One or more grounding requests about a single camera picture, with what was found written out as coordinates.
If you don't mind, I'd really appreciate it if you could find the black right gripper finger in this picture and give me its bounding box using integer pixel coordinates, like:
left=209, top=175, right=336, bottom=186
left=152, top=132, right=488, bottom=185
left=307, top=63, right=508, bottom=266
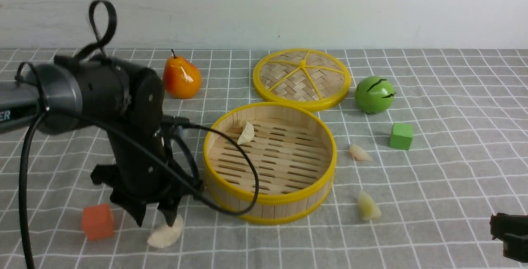
left=490, top=213, right=528, bottom=263

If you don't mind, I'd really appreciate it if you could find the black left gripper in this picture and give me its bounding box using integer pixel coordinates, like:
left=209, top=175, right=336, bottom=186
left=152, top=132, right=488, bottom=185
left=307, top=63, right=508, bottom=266
left=90, top=123, right=203, bottom=227

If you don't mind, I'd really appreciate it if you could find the white dumpling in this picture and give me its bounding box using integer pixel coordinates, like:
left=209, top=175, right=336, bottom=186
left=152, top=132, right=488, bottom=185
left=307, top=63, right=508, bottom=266
left=236, top=121, right=255, bottom=145
left=147, top=215, right=184, bottom=249

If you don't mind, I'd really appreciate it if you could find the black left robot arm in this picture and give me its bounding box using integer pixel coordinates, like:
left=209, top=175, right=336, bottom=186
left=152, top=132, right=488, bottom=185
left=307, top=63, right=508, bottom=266
left=1, top=55, right=202, bottom=227

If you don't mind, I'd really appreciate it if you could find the yellow bamboo steamer tray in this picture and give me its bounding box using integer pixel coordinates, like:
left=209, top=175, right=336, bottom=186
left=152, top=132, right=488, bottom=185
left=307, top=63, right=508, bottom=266
left=203, top=102, right=337, bottom=225

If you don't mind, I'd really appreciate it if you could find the yellow bamboo steamer lid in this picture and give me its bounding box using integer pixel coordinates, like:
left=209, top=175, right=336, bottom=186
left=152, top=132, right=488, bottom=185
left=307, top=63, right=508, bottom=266
left=252, top=48, right=353, bottom=112

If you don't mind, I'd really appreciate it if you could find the orange cube block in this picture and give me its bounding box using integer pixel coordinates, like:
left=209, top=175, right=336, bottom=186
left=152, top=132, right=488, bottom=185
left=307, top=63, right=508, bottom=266
left=81, top=204, right=114, bottom=241

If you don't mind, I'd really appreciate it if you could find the grey checked tablecloth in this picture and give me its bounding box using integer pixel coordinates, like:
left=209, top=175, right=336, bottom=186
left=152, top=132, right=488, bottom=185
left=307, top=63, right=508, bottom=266
left=0, top=49, right=528, bottom=269

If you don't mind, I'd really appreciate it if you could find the orange plastic pear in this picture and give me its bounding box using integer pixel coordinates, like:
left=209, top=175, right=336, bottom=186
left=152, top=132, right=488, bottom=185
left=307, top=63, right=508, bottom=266
left=162, top=49, right=202, bottom=99

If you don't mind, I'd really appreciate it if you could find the green cube block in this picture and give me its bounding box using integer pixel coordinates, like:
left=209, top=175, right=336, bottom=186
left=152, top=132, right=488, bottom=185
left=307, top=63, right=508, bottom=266
left=389, top=123, right=414, bottom=151

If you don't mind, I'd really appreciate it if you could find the yellowish dumpling lower right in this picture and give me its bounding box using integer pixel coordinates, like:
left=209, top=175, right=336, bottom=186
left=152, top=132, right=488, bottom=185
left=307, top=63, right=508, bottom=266
left=358, top=189, right=382, bottom=221

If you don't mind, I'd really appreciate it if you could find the pale dumpling upper right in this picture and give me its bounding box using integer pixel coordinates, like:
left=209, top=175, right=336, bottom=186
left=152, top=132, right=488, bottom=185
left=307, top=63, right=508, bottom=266
left=349, top=144, right=373, bottom=161

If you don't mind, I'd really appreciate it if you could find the green toy watermelon ball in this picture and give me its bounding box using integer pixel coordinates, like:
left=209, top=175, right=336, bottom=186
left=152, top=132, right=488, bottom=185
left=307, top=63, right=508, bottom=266
left=355, top=76, right=396, bottom=114

